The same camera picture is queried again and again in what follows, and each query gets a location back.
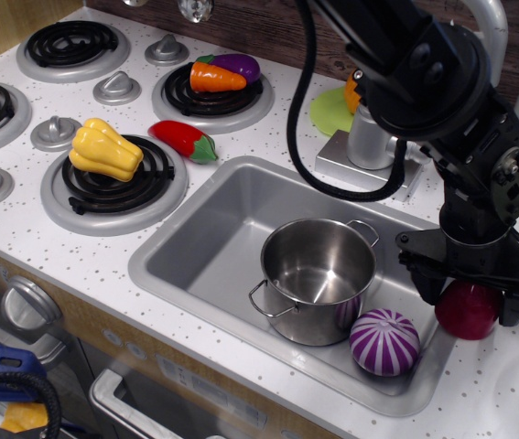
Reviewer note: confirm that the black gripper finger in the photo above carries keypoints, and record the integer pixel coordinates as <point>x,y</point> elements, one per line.
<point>509,314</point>
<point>429,283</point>

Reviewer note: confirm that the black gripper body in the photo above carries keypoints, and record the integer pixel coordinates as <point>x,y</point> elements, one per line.
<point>494,264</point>

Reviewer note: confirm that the red toy sweet potato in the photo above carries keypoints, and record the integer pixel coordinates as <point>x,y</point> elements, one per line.
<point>469,311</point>

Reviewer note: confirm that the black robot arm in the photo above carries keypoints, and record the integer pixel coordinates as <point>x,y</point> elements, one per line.
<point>430,83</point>

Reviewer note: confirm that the stainless steel pot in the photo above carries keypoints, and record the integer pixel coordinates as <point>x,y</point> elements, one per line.
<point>316,272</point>

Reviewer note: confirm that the grey toy sink basin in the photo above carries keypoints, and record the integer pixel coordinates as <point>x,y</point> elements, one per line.
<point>205,258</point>

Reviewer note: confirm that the purple striped toy onion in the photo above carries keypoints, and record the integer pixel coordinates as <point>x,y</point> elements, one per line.
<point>384,342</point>

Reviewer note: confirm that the silver toy faucet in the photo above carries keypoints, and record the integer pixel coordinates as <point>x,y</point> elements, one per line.
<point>364,156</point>

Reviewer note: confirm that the light green round mat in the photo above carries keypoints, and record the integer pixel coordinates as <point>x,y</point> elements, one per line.
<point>334,111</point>

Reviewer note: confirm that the orange toy pumpkin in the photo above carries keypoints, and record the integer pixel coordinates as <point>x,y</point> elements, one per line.
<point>351,91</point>

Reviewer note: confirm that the red toy chili pepper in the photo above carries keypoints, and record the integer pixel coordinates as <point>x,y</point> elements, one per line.
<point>187,140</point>

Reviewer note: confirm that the purple toy eggplant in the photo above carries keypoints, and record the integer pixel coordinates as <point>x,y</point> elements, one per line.
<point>242,64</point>

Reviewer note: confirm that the orange toy carrot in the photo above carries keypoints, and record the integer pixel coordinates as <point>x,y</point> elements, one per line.
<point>205,77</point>

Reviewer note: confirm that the back right black burner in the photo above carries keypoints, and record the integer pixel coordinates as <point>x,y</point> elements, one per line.
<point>213,112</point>

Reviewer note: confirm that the front right black burner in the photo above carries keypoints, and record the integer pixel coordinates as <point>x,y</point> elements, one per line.
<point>98,205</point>

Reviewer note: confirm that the yellow toy bell pepper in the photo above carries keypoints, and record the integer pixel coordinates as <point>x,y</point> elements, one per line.
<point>98,148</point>

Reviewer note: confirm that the hanging silver utensil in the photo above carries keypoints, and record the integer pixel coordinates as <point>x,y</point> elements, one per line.
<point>196,11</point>
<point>135,3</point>

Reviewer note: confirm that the silver oven dial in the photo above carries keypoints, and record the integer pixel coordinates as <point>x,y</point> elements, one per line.
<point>26,306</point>

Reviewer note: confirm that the yellow cloth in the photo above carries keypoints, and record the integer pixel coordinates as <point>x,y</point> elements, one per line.
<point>24,416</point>

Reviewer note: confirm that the back left black burner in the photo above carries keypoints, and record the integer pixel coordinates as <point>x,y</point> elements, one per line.
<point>72,51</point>

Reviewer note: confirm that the blue clamp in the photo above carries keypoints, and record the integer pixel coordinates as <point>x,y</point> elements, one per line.
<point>21,375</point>

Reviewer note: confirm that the silver oven door handle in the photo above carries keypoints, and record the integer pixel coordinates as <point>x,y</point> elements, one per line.
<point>103,398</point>

